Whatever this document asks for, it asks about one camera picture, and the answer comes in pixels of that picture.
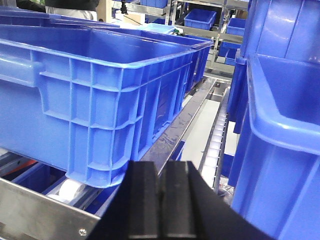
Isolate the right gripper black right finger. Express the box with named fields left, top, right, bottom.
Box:
left=160, top=161, right=271, bottom=240

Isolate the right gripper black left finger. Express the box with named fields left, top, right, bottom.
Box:
left=87, top=161, right=159, bottom=240

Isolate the blue bin right near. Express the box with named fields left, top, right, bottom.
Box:
left=231, top=54, right=320, bottom=240

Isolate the large blue crate upper shelf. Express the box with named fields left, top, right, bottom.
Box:
left=0, top=24, right=211, bottom=188

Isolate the white roller track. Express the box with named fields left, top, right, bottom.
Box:
left=198, top=87, right=230, bottom=193

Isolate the blue bin background shelf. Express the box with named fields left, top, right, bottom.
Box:
left=184, top=8, right=217, bottom=30

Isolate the metal shelf divider rail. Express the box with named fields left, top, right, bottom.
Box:
left=140, top=77, right=217, bottom=173

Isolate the stainless steel shelf beam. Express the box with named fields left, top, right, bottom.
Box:
left=0, top=179, right=100, bottom=240

